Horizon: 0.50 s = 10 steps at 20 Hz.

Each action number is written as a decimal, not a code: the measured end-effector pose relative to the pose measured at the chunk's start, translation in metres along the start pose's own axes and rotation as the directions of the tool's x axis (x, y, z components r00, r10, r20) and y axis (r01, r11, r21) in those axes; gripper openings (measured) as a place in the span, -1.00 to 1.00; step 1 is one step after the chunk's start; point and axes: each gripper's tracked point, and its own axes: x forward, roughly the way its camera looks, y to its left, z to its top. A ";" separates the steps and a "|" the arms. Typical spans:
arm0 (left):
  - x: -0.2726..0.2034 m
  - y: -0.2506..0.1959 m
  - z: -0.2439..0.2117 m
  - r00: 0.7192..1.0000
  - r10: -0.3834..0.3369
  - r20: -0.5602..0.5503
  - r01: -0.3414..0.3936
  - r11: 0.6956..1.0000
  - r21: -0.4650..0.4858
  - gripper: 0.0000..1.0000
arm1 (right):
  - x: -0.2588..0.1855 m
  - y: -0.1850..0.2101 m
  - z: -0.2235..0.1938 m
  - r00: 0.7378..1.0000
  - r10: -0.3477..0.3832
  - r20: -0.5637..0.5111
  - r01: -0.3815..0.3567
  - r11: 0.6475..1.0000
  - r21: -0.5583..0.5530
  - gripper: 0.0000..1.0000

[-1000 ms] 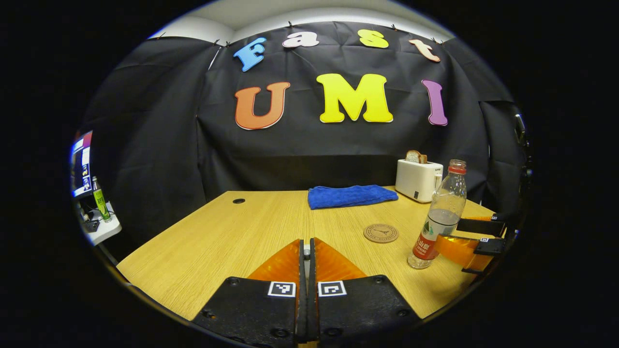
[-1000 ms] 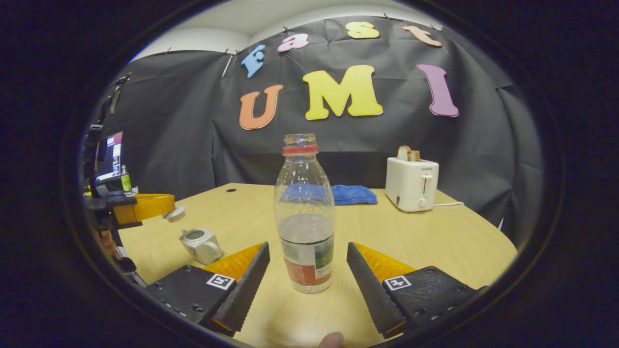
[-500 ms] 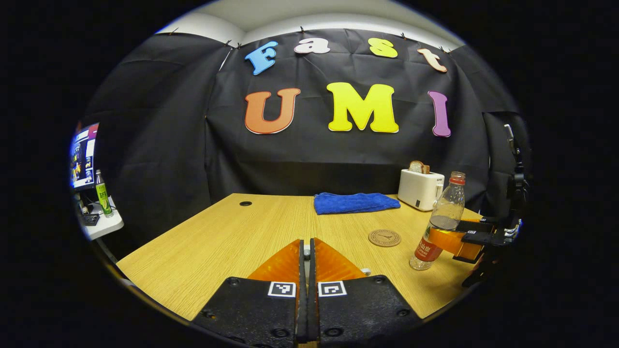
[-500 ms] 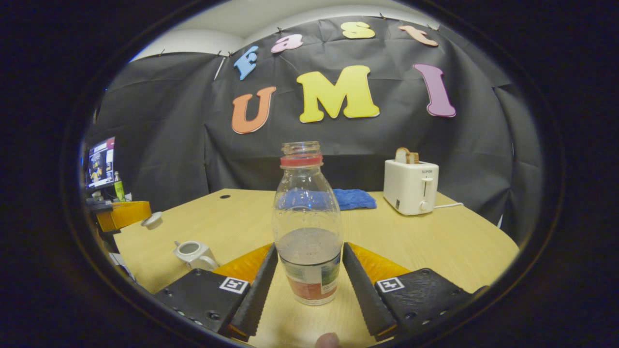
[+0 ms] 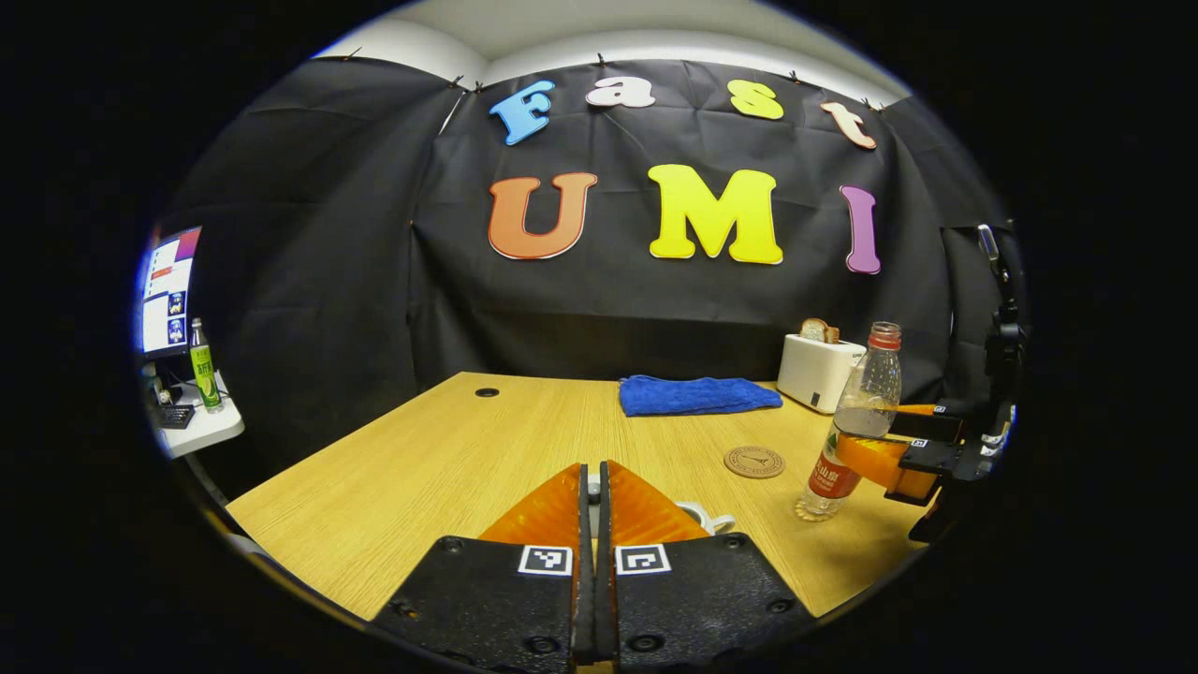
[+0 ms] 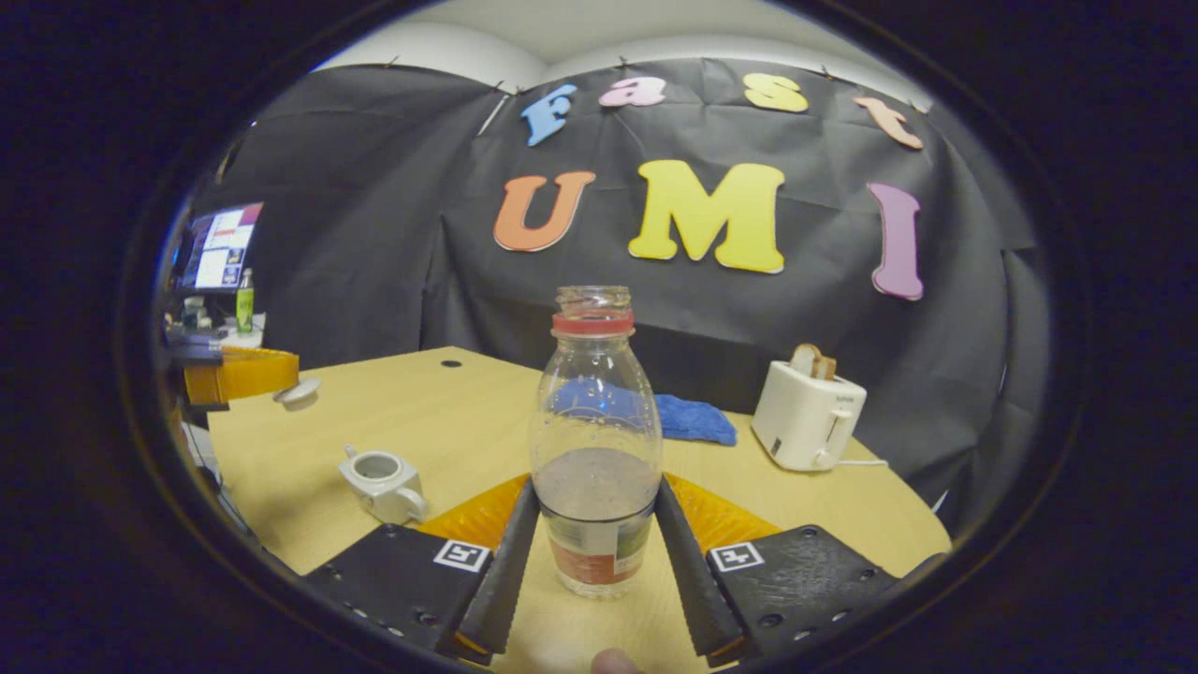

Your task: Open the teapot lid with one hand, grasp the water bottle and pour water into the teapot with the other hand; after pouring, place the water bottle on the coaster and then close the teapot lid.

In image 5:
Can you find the black keyboard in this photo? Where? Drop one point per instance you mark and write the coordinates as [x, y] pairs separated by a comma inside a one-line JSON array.
[[176, 417]]

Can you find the green glass bottle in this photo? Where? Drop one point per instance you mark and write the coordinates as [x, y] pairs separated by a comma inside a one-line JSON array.
[[206, 370]]

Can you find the white teacup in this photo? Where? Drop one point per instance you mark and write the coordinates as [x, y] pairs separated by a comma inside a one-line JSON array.
[[716, 520]]

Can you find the white toaster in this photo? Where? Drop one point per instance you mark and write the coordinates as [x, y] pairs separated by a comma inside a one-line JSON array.
[[814, 374]]

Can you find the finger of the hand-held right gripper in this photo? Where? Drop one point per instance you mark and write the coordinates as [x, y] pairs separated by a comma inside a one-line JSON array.
[[884, 463], [936, 426]]

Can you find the blue towel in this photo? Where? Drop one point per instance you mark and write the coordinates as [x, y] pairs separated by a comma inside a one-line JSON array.
[[697, 395]]

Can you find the white side desk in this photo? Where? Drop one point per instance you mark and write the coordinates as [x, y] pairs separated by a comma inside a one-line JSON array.
[[211, 429]]

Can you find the clear plastic water bottle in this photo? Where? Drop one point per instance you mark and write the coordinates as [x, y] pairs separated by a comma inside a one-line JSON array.
[[870, 388]]

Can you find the toast slice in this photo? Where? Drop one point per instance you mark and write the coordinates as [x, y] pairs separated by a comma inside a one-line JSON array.
[[819, 330]]

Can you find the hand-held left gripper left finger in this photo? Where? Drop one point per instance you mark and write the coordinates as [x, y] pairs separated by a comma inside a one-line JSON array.
[[496, 599]]

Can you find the black backdrop cloth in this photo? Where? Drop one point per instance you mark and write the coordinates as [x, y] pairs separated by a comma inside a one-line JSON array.
[[328, 234]]

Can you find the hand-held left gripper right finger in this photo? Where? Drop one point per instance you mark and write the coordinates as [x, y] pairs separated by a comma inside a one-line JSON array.
[[702, 599]]

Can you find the computer monitor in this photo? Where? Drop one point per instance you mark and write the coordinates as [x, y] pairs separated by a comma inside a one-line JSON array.
[[170, 295]]

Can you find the round brown coaster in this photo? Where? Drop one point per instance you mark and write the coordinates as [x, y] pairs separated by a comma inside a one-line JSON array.
[[753, 462]]

